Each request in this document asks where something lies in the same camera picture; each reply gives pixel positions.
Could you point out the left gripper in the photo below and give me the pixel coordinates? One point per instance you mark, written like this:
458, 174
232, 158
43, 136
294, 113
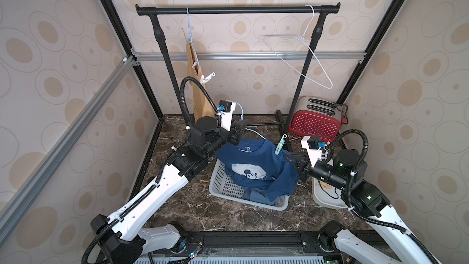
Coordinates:
236, 131

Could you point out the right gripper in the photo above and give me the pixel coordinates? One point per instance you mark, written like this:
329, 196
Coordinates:
302, 164

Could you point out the mint green clothespin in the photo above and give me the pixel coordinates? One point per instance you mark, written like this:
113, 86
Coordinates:
281, 145

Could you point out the dark blue t-shirt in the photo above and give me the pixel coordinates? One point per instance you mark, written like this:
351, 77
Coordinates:
253, 164

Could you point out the slate blue t-shirt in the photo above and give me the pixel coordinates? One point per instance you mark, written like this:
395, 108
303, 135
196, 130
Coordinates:
258, 196

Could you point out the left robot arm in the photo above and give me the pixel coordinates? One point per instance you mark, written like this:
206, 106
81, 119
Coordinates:
121, 236

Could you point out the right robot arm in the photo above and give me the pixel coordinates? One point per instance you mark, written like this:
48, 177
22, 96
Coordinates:
363, 199

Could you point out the tan yellow t-shirt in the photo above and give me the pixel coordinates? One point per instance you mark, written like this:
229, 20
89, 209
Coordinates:
201, 106

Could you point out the white plastic bin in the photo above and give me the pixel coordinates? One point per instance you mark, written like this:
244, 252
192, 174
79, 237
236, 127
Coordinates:
327, 196

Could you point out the red toaster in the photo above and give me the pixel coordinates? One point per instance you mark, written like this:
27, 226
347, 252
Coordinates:
317, 117

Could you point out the white plastic basket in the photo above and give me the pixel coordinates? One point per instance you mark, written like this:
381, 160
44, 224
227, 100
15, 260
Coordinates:
222, 186

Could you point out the white clothespin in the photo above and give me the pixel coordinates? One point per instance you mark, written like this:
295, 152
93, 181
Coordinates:
204, 79

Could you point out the black clothes rack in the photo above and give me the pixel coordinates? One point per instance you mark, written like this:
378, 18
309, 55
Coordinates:
324, 10

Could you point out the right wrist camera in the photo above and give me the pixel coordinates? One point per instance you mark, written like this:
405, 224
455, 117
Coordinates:
315, 149

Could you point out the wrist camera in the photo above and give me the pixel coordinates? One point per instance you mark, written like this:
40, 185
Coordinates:
226, 110
315, 149

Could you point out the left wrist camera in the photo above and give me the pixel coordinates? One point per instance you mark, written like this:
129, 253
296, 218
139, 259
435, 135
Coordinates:
226, 110

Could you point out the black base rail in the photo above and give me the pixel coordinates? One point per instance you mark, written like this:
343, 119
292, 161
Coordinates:
253, 244

